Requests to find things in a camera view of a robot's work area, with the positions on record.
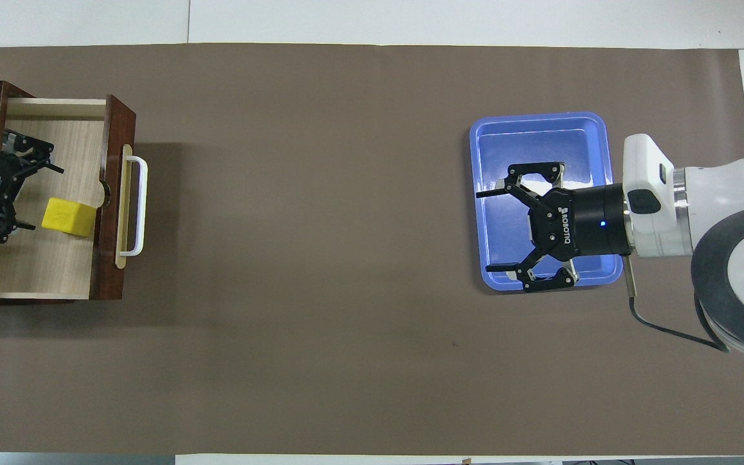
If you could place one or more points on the dark wooden drawer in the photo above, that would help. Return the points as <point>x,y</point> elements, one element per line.
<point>55,271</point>

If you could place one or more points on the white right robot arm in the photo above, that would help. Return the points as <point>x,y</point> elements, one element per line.
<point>721,206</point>

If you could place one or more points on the blue plastic tray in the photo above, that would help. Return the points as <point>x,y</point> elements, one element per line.
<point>540,142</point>

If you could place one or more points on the brown table mat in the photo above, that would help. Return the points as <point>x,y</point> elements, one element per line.
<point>346,258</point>

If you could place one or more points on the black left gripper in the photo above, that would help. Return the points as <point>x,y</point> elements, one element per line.
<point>0,177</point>

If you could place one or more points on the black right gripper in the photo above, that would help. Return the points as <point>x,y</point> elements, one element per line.
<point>588,221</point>

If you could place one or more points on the yellow cube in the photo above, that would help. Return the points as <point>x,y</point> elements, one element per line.
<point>68,216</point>

